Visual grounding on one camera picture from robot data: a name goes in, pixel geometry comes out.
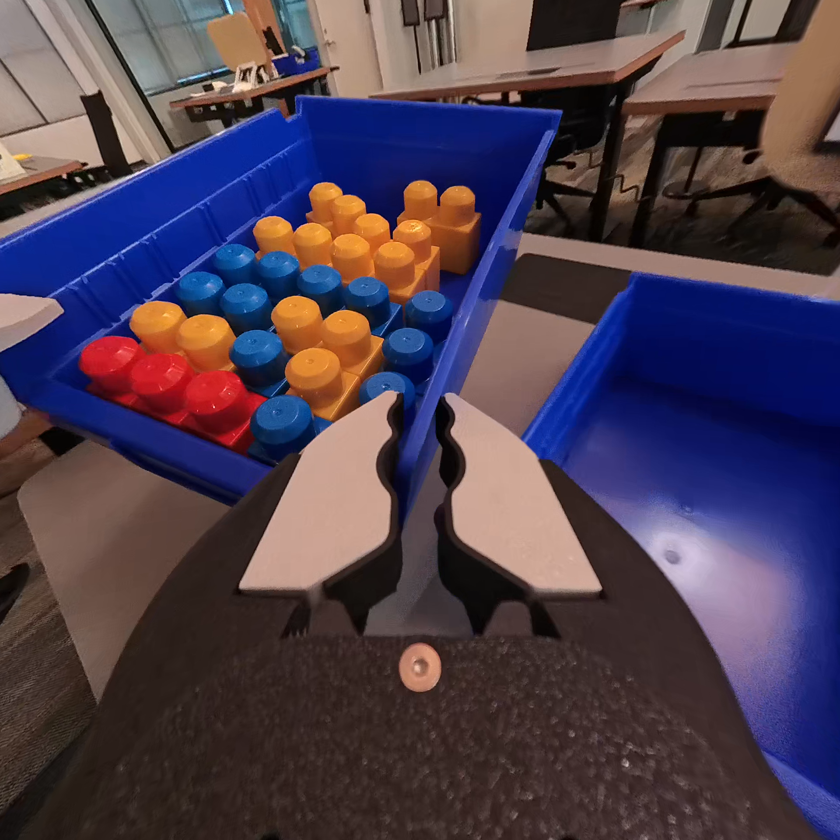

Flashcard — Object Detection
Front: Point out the grey top table wooden edge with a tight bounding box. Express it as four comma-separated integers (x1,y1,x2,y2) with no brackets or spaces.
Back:
0,172,165,241

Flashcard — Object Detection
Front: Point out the pile of yellow mega blocks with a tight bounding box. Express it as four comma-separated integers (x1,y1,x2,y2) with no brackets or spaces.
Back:
129,178,483,422

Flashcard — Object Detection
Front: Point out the wooden top office desk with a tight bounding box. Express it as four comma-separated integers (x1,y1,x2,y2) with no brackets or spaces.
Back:
370,29,687,245
622,41,809,248
168,64,340,130

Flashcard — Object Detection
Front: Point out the wooden document stand white base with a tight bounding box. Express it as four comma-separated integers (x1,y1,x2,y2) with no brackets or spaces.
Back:
206,12,274,88

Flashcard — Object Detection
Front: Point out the black office chair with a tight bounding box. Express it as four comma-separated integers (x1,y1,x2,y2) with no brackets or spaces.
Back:
524,0,622,219

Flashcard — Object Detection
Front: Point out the pile of blue mega blocks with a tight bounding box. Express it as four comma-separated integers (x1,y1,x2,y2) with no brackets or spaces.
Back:
175,242,456,464

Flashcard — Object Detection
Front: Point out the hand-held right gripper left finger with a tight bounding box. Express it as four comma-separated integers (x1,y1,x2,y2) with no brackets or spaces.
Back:
238,391,405,597

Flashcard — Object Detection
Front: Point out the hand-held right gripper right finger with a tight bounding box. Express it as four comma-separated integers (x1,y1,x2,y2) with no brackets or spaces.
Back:
434,393,604,599

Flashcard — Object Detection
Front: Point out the red mega block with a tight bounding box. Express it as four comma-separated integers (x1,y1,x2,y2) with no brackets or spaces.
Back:
78,335,267,455

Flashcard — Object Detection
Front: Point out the blue plastic bin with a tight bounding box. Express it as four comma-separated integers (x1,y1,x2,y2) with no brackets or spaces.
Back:
521,272,840,840
0,94,564,508
272,46,322,77

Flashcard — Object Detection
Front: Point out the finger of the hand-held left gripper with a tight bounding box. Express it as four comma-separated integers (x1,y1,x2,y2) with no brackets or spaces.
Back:
0,293,66,353

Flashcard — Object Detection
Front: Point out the beige office chair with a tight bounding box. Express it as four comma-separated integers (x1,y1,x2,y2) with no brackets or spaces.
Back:
661,0,840,248

